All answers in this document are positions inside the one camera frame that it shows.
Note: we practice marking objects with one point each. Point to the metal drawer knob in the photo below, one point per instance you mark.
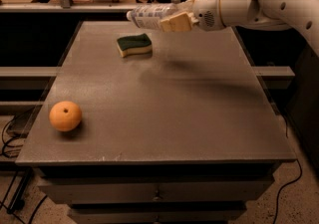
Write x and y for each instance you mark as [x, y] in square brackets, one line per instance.
[157, 196]

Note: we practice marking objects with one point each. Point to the grey cabinet with drawers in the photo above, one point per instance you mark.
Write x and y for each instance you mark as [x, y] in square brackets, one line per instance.
[190, 120]

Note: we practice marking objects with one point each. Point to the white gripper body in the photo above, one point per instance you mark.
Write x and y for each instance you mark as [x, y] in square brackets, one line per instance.
[206, 11]

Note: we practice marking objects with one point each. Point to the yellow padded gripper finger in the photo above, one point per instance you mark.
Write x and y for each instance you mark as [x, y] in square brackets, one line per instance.
[181, 22]
[186, 6]

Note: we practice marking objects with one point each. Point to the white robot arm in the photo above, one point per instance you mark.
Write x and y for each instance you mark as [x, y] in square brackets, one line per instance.
[301, 15]

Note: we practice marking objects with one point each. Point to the green and yellow sponge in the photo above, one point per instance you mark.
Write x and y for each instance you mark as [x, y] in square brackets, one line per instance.
[134, 45]

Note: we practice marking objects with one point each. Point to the orange fruit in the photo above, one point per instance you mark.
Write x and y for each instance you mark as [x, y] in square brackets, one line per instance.
[65, 116]

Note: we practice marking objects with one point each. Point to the clear plastic water bottle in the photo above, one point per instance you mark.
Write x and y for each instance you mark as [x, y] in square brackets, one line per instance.
[148, 16]

